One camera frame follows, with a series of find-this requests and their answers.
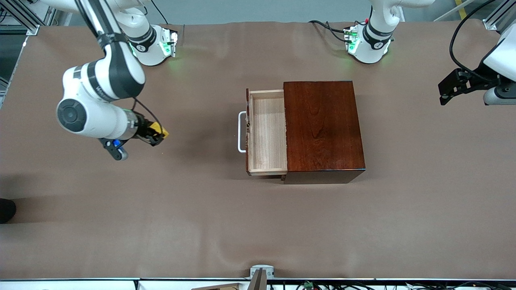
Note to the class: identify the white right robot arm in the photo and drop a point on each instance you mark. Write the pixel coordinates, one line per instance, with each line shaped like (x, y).
(100, 121)

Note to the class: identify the brown table cover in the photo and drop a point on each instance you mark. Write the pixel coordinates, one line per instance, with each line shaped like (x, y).
(201, 221)

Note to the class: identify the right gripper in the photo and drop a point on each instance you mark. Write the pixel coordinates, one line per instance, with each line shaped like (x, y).
(142, 129)

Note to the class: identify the brown cardboard piece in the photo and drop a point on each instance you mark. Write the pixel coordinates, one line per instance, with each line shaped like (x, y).
(225, 287)

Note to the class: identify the dark brown wooden cabinet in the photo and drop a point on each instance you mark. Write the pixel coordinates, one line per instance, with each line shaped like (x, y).
(322, 129)

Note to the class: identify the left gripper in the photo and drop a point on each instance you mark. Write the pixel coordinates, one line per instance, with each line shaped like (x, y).
(478, 75)

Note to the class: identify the aluminium frame profile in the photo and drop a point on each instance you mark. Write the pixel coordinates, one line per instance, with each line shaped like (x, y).
(32, 29)
(494, 22)

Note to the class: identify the yellow block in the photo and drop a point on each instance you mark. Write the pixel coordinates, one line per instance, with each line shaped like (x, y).
(158, 128)

